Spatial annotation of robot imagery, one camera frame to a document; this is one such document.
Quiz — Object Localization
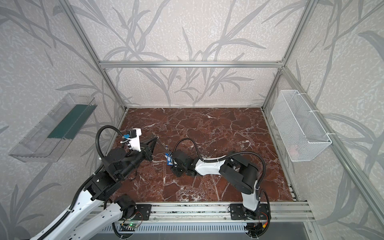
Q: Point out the green circuit board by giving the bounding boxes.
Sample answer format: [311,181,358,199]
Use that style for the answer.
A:
[120,223,141,232]

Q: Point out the metal key holder plate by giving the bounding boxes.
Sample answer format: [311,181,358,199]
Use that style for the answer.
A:
[152,132,170,153]

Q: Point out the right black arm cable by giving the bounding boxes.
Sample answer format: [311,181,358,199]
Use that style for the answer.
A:
[173,137,272,217]

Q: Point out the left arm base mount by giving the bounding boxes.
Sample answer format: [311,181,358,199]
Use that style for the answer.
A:
[128,204,152,221]

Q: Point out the blue key fob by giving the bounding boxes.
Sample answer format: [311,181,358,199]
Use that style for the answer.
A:
[165,153,174,166]

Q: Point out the clear plastic wall shelf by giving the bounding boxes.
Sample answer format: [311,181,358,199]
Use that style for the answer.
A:
[9,94,97,163]

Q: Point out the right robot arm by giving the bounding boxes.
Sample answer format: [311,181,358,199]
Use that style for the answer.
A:
[167,150,267,212]

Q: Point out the aluminium front rail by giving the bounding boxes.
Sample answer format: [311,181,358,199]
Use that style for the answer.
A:
[62,201,316,224]

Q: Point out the white wire mesh basket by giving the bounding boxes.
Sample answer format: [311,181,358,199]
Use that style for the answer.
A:
[271,90,332,162]

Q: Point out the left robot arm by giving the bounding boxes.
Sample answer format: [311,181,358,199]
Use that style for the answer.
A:
[33,137,158,240]

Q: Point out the aluminium frame crossbar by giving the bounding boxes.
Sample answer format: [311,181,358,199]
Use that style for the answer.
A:
[99,61,283,69]

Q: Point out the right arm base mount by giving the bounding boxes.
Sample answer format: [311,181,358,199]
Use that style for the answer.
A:
[228,203,271,221]

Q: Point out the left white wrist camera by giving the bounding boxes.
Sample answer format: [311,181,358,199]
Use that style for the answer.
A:
[123,128,142,152]

